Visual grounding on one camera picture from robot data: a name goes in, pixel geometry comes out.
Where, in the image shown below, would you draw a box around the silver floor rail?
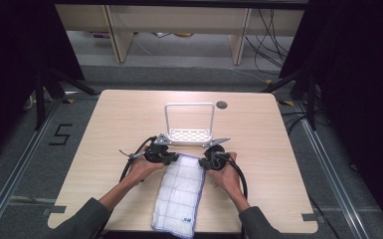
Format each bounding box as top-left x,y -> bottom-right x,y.
293,101 -> 372,239
0,99 -> 63,239

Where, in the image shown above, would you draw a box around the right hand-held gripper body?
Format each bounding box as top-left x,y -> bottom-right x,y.
201,136 -> 232,172

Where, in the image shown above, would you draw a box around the white cloth with purple lines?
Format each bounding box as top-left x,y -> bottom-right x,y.
150,152 -> 208,239

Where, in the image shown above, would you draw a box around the person's right hand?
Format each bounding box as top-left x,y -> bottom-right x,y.
207,150 -> 247,202

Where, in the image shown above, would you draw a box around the bundle of black hanging cables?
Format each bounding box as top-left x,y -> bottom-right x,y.
244,8 -> 294,73

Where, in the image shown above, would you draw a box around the person's left hand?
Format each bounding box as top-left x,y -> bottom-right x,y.
125,154 -> 166,188

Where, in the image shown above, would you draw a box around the dark curtain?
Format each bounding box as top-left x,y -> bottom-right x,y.
278,0 -> 383,238
0,0 -> 86,167

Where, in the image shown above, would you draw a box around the beige wooden desk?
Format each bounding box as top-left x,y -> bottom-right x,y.
53,3 -> 306,66

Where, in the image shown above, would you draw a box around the black metal stand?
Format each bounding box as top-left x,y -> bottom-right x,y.
34,65 -> 99,131
261,68 -> 318,131

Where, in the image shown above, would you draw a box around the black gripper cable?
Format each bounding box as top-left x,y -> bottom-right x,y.
224,152 -> 250,201
118,135 -> 159,183

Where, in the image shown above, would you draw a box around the black floor cables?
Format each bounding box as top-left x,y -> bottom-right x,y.
280,110 -> 310,134

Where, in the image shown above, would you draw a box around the grey tape strip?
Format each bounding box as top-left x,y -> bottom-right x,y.
42,205 -> 68,216
300,212 -> 318,223

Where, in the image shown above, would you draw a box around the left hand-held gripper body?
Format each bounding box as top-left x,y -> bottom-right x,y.
118,132 -> 173,164

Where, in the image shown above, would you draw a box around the white metal rack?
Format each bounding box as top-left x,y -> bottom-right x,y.
163,102 -> 216,146

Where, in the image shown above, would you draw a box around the white floor cable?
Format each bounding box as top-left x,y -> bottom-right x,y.
225,66 -> 271,84

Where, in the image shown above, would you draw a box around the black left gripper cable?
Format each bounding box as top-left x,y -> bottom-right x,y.
118,135 -> 159,183

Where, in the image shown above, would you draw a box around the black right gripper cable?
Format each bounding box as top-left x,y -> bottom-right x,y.
224,152 -> 250,201

